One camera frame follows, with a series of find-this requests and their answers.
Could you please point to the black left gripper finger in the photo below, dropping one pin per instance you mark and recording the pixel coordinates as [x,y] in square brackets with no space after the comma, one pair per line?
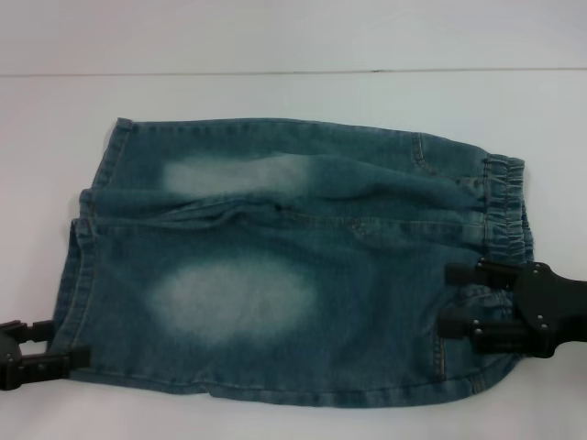
[32,329]
[46,364]

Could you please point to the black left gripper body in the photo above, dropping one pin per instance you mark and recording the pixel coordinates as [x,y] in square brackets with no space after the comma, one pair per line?
[6,357]

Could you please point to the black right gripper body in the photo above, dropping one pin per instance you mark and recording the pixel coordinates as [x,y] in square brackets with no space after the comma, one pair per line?
[555,311]

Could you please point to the blue washed denim shorts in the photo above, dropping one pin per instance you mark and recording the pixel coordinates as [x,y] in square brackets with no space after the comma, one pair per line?
[257,238]

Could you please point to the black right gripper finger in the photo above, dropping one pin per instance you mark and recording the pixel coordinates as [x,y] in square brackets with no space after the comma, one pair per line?
[490,334]
[481,275]

